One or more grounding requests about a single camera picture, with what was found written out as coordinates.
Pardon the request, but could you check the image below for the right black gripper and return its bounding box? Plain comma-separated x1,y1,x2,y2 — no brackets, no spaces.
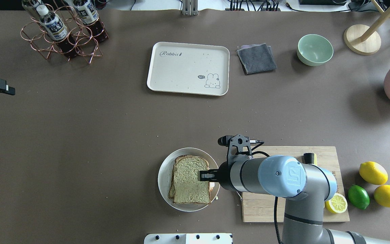
199,162,236,191

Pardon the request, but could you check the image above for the bread slice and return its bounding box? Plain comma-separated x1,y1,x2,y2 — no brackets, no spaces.
172,155,211,204
168,155,193,199

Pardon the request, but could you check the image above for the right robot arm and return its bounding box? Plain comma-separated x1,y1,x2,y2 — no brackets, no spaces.
198,155,389,244

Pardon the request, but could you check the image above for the cream rabbit tray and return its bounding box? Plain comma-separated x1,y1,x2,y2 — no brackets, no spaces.
146,42,230,96

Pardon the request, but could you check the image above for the bread slice on plate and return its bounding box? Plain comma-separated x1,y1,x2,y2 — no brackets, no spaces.
168,155,193,199

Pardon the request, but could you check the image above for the white round plate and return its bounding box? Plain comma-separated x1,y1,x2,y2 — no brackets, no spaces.
157,148,218,212

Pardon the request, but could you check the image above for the tea bottle upper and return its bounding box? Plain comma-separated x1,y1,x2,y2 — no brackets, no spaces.
37,5,78,59

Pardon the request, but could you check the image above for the tea bottle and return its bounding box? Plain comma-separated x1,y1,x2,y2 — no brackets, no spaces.
72,0,109,43
21,0,43,21
37,5,78,59

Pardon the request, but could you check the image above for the tea bottle lower right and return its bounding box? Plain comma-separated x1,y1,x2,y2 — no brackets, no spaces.
21,0,43,21

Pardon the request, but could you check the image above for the steel muddler black tip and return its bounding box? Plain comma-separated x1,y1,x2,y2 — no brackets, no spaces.
303,152,313,165

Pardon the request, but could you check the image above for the yellow plastic knife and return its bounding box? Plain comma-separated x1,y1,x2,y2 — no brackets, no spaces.
312,153,318,166

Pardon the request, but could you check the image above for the tea bottle lower left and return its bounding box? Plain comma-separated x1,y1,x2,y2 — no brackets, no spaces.
72,0,109,43

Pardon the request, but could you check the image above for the grey folded cloth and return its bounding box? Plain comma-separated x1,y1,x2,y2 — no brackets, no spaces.
236,43,277,75

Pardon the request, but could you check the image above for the half cut lemon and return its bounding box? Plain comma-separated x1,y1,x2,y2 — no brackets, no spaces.
325,193,348,214

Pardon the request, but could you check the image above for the green lime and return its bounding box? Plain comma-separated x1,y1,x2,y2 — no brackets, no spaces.
348,184,370,210

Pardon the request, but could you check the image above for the green ceramic bowl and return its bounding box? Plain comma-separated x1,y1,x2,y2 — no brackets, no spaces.
297,34,334,66

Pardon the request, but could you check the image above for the yellow lemon upper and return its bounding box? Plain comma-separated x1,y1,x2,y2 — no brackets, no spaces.
359,162,388,185

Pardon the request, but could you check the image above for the wooden mug tree stand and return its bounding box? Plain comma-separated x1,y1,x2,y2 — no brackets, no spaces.
343,0,390,56

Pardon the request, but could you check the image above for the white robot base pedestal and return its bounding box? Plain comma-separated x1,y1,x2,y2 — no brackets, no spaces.
144,233,234,244

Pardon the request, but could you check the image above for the copper wire bottle rack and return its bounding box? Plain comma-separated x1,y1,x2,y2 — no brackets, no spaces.
21,0,109,64

